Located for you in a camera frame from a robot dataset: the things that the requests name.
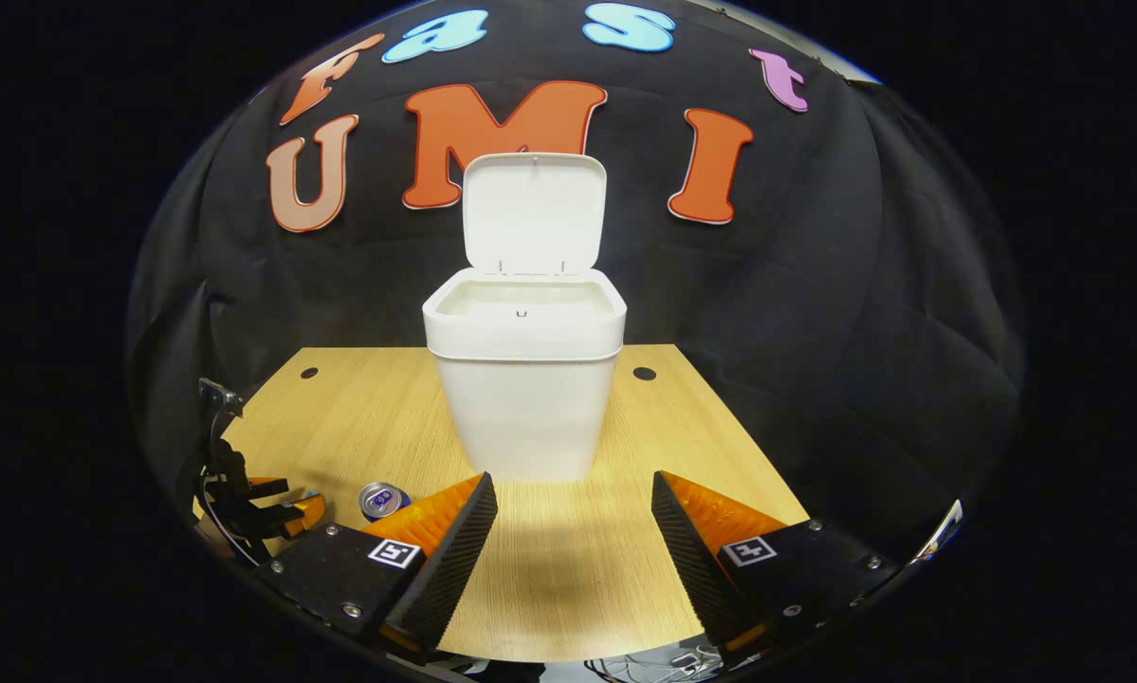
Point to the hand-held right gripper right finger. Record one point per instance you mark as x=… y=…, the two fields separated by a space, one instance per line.
x=687 y=560

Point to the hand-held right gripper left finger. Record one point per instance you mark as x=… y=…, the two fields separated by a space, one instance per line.
x=449 y=569

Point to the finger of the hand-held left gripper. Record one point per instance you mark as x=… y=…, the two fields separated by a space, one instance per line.
x=304 y=512
x=266 y=488

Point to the silver pop can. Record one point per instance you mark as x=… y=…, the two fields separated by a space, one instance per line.
x=383 y=500

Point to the white desktop garbage bin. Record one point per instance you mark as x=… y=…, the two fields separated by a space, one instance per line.
x=525 y=417

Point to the wooden desktop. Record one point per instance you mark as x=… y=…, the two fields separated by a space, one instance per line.
x=359 y=417

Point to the black backdrop cloth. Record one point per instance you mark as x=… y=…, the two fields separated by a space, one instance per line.
x=815 y=332

